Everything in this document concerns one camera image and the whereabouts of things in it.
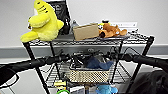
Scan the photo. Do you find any grey wall outlet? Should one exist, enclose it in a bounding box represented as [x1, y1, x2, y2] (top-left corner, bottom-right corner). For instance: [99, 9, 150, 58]
[87, 47, 95, 53]

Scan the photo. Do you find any black wire shelf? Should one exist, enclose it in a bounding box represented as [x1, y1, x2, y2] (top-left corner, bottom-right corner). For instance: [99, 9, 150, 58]
[21, 31, 156, 94]

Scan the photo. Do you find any pale yellow packet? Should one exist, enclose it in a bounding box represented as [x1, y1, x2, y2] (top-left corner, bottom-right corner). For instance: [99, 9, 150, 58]
[53, 80, 67, 88]

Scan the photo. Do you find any yellow plush toy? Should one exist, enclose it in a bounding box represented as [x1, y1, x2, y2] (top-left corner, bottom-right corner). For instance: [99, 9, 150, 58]
[19, 0, 65, 44]

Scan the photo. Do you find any pale basket with dark spots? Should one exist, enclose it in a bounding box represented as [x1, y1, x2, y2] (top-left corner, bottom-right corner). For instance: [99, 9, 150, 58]
[68, 53, 114, 84]

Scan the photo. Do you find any black bag with white print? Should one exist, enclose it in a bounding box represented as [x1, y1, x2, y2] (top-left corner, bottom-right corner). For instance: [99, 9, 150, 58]
[46, 0, 73, 36]

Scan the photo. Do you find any blue cloth item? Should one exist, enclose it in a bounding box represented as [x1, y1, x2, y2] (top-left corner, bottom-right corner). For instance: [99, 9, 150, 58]
[84, 55, 114, 71]

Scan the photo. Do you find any orange plush toy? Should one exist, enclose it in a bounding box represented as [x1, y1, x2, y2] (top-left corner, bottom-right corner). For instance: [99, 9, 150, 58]
[98, 22, 128, 39]

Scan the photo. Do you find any brown cardboard box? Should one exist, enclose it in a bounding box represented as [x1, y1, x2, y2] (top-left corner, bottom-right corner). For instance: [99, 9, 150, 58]
[72, 22, 101, 41]

